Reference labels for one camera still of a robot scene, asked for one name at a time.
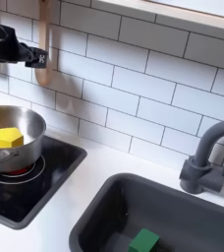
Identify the dark grey sink basin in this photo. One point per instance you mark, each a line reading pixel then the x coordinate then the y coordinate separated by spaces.
pixel 94 210

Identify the white wooden shelf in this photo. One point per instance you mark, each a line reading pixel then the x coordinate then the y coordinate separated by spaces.
pixel 182 14

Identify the steel pot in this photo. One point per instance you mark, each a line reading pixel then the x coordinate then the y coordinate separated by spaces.
pixel 30 147

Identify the yellow hexagonal block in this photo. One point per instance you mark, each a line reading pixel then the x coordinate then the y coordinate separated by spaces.
pixel 9 139

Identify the wooden spoon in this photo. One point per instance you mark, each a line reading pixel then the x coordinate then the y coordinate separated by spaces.
pixel 43 77

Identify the dark grey tap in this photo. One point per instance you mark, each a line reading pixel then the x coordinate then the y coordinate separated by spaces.
pixel 202 174

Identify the green cube block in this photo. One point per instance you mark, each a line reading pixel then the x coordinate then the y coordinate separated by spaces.
pixel 143 242

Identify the black stove top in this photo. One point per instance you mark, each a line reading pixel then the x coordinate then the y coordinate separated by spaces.
pixel 58 164

